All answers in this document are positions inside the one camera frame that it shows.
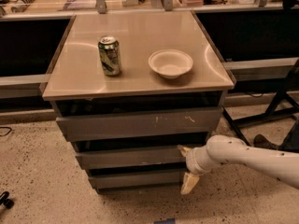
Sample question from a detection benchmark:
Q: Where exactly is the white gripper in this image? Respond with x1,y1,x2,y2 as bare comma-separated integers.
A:
178,145,219,195

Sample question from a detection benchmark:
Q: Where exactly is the grey drawer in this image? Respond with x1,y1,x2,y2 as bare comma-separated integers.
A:
56,107,222,142
76,146,185,170
89,169,185,189

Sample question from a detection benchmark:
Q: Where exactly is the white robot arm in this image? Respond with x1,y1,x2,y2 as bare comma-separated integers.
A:
178,135,299,195

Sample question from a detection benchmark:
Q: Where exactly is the grey drawer cabinet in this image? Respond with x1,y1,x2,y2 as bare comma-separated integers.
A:
42,10,235,194

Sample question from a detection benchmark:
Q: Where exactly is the brown shoe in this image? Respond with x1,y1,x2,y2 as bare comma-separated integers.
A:
253,134,278,150

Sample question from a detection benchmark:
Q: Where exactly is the black metal stand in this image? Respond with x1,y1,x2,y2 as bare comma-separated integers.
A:
223,59,299,145

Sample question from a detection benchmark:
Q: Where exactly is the white paper bowl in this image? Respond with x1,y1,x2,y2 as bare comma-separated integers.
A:
149,49,193,79

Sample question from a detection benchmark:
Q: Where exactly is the dark trouser leg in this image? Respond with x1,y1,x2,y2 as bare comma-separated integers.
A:
279,119,299,152

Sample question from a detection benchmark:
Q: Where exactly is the green soda can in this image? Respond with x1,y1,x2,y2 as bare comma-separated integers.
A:
98,35,121,77

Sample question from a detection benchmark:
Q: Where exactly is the black caster wheel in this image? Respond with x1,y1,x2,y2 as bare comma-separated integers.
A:
0,191,14,209

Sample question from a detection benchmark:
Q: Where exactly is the black cable on floor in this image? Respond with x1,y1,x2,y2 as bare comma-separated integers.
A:
0,126,14,137

